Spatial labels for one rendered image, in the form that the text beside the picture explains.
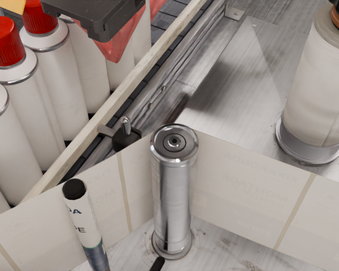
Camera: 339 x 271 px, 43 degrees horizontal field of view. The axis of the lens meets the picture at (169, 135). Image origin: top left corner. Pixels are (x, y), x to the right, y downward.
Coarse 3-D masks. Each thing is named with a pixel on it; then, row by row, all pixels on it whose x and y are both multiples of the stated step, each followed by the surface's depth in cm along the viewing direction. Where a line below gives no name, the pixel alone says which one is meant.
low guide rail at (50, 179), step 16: (192, 0) 69; (192, 16) 69; (176, 32) 65; (160, 48) 62; (144, 64) 60; (128, 80) 58; (112, 96) 56; (128, 96) 59; (96, 112) 55; (112, 112) 56; (96, 128) 54; (80, 144) 52; (64, 160) 50; (48, 176) 49; (32, 192) 48
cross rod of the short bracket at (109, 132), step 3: (99, 126) 54; (102, 126) 54; (105, 126) 54; (99, 129) 54; (102, 129) 54; (105, 129) 53; (108, 129) 53; (111, 129) 54; (99, 132) 54; (102, 132) 54; (105, 132) 53; (108, 132) 53; (111, 132) 53; (114, 132) 53; (105, 135) 54; (108, 135) 53; (111, 135) 53; (111, 138) 53
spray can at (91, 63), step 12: (72, 24) 46; (72, 36) 48; (84, 36) 48; (84, 48) 49; (96, 48) 51; (84, 60) 51; (96, 60) 52; (84, 72) 52; (96, 72) 53; (84, 84) 54; (96, 84) 54; (108, 84) 57; (84, 96) 56; (96, 96) 56; (108, 96) 58; (96, 108) 58
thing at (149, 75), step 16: (176, 0) 75; (208, 0) 75; (160, 16) 72; (176, 16) 72; (160, 32) 69; (160, 64) 65; (144, 80) 63; (96, 144) 56; (80, 160) 54; (64, 176) 53
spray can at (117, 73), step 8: (128, 48) 56; (128, 56) 57; (112, 64) 57; (120, 64) 57; (128, 64) 58; (112, 72) 58; (120, 72) 58; (128, 72) 59; (112, 80) 59; (120, 80) 59; (112, 88) 60
